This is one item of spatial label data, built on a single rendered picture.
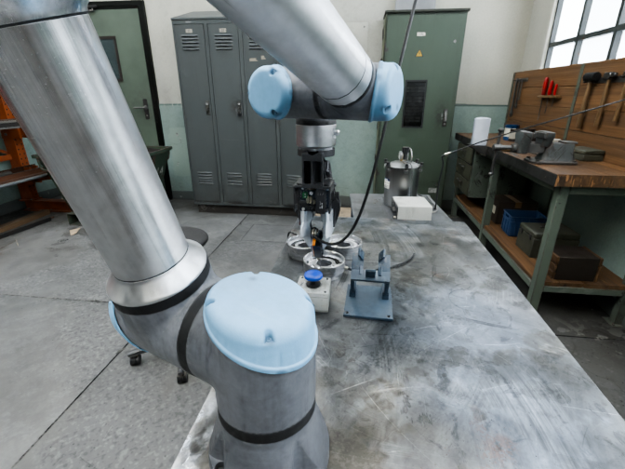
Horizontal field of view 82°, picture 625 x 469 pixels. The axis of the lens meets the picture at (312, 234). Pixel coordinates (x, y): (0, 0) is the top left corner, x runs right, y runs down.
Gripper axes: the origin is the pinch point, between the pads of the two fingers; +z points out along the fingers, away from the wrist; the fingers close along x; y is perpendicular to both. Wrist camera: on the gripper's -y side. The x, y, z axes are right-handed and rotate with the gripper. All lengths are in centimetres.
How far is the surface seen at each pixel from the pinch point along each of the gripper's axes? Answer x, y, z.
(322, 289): 2.0, 5.7, 8.6
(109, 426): -86, -19, 93
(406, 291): 20.4, -4.4, 13.1
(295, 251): -8.5, -15.8, 10.2
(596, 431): 43, 29, 13
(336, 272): 3.7, -6.4, 10.5
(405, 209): 26, -86, 18
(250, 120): -110, -281, -5
